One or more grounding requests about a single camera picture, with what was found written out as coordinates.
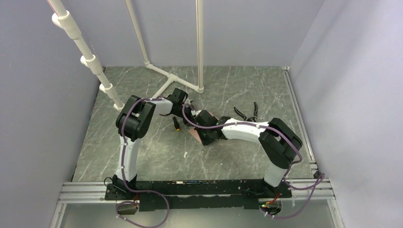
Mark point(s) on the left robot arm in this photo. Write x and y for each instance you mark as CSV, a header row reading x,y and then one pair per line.
x,y
133,123

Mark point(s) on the aluminium side rail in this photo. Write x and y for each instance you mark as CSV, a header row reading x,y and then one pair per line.
x,y
306,142

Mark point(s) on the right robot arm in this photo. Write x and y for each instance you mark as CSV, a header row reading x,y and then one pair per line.
x,y
278,141

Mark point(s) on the black yellow screwdriver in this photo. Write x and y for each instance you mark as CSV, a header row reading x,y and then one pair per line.
x,y
176,124

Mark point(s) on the white PVC pipe frame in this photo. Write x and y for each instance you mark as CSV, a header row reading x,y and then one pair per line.
x,y
63,19

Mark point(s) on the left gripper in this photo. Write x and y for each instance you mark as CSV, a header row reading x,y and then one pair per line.
x,y
190,117

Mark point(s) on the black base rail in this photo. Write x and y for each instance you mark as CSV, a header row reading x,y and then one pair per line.
x,y
198,194

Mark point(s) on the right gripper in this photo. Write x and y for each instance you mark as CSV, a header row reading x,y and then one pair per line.
x,y
205,141

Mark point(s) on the pink envelope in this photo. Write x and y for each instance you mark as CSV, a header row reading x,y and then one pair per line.
x,y
196,133

